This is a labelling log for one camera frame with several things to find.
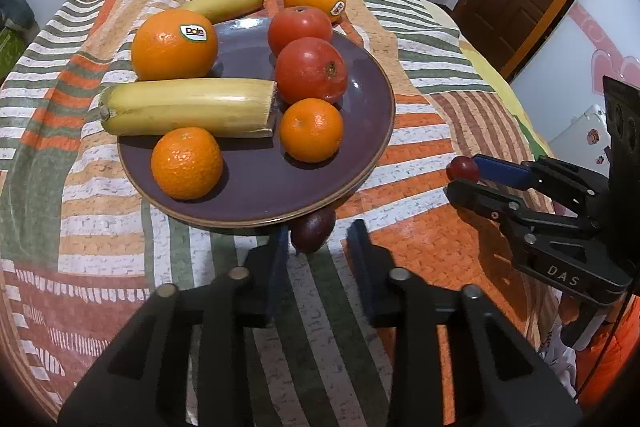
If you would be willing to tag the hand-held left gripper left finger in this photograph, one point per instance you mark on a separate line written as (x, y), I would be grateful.
(277, 279)

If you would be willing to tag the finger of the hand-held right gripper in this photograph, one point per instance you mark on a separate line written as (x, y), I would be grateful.
(480, 197)
(502, 171)

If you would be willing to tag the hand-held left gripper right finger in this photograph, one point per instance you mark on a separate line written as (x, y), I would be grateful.
(361, 267)

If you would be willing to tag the dark red grape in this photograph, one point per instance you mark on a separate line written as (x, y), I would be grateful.
(312, 232)
(461, 168)

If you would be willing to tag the purple ceramic plate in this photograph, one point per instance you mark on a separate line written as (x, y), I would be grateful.
(260, 187)

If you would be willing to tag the small mandarin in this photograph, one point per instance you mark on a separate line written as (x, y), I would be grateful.
(186, 164)
(311, 132)

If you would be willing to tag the yellow banana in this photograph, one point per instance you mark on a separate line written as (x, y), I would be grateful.
(225, 2)
(190, 107)

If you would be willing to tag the red tomato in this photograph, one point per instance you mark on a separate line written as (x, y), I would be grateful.
(297, 27)
(310, 69)

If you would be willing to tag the large orange with sticker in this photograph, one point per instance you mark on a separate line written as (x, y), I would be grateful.
(170, 52)

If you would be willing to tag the white case with stickers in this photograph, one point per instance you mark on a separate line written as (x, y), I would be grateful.
(580, 132)

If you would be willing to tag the orange garment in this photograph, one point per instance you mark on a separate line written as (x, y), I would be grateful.
(620, 352)

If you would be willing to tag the white panel with pink hearts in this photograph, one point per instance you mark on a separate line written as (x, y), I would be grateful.
(565, 72)

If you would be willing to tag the striped patchwork blanket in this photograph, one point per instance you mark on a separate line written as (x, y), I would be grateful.
(100, 207)

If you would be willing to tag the green patterned box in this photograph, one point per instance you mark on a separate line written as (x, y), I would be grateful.
(9, 49)

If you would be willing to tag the grey-green bolster pillow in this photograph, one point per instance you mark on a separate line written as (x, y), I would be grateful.
(12, 7)

